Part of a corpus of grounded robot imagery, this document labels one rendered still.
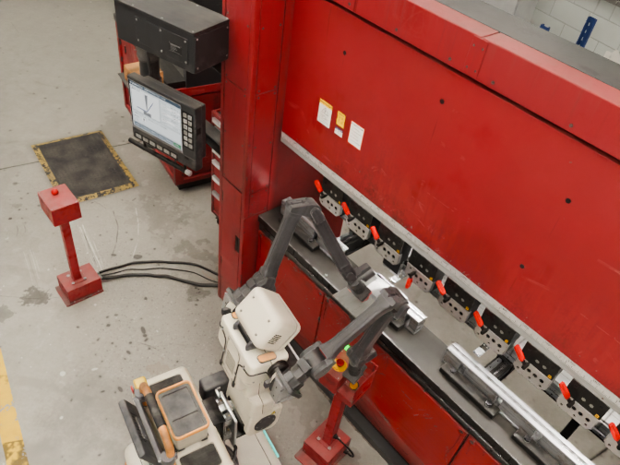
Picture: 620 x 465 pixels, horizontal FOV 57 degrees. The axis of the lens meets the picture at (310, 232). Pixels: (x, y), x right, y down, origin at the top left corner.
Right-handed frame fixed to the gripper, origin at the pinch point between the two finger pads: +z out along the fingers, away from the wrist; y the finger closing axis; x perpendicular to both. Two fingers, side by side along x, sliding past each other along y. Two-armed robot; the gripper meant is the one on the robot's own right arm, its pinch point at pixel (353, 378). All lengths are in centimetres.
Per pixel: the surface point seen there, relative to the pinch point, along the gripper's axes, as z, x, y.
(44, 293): 68, 206, -64
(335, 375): 1.1, 7.6, -4.3
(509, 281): -63, -35, 46
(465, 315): -34, -26, 40
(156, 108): -65, 144, 23
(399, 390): 22.8, -15.2, 16.9
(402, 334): 0.5, -3.7, 32.3
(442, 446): 28, -46, 10
